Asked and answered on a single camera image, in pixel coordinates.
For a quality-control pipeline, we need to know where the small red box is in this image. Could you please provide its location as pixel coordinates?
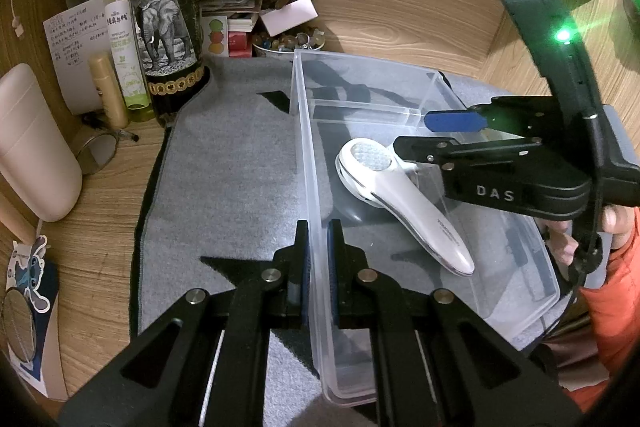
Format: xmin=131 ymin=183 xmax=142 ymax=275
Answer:
xmin=227 ymin=29 xmax=254 ymax=58

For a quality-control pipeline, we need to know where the clear plastic storage box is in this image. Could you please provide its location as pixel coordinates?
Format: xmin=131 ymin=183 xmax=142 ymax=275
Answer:
xmin=290 ymin=48 xmax=562 ymax=406

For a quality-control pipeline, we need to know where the traffic light picture card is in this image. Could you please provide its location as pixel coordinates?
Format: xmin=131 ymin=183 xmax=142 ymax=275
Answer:
xmin=201 ymin=16 xmax=229 ymax=56

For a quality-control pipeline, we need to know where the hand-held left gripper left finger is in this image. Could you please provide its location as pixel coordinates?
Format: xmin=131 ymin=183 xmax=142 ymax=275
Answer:
xmin=57 ymin=220 xmax=313 ymax=427

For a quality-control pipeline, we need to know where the round mirror with cartoon card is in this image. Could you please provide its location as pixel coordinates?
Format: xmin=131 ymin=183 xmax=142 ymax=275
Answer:
xmin=0 ymin=257 xmax=69 ymax=400

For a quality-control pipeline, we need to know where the white folded card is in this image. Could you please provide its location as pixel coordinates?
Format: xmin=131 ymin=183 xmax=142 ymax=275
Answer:
xmin=259 ymin=0 xmax=319 ymax=36

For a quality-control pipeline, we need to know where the white handwritten paper note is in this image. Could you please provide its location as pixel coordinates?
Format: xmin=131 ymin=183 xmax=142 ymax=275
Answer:
xmin=42 ymin=4 xmax=113 ymax=115

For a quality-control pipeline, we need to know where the beige plastic container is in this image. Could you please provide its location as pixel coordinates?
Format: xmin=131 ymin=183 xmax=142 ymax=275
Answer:
xmin=0 ymin=63 xmax=83 ymax=223

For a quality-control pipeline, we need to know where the white handheld lint remover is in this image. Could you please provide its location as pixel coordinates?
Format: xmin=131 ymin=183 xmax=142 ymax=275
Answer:
xmin=335 ymin=138 xmax=476 ymax=278

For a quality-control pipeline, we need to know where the person's right forearm orange sleeve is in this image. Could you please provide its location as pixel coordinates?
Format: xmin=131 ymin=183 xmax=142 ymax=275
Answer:
xmin=580 ymin=227 xmax=640 ymax=410

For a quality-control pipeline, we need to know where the round flat mirror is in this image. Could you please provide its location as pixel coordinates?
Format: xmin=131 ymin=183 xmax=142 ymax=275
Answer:
xmin=1 ymin=289 xmax=37 ymax=360

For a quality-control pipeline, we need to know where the bowl of coloured beads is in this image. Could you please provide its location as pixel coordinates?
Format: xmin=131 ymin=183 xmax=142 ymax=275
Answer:
xmin=251 ymin=27 xmax=328 ymax=58

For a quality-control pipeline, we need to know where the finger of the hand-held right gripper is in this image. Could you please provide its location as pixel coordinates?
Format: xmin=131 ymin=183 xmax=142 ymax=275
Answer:
xmin=425 ymin=96 xmax=568 ymax=145
xmin=392 ymin=134 xmax=547 ymax=170

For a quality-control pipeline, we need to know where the gold lip balm tube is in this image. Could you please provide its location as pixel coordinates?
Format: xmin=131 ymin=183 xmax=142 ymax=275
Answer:
xmin=89 ymin=55 xmax=130 ymax=128

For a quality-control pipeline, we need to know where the person's right hand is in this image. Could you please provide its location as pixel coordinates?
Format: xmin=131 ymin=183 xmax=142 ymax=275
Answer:
xmin=547 ymin=204 xmax=638 ymax=268

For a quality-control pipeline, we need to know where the blue cartoon sticker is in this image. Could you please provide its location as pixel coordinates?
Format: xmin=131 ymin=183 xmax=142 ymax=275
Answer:
xmin=7 ymin=235 xmax=51 ymax=310

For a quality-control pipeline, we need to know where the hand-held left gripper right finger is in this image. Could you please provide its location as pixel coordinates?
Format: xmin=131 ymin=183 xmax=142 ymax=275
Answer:
xmin=327 ymin=219 xmax=584 ymax=427

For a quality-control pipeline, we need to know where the grey cloth mat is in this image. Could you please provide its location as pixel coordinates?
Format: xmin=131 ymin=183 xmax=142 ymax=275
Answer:
xmin=131 ymin=56 xmax=568 ymax=427

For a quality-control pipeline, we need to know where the green spray bottle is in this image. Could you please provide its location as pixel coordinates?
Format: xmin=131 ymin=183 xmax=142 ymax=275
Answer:
xmin=104 ymin=0 xmax=155 ymax=122

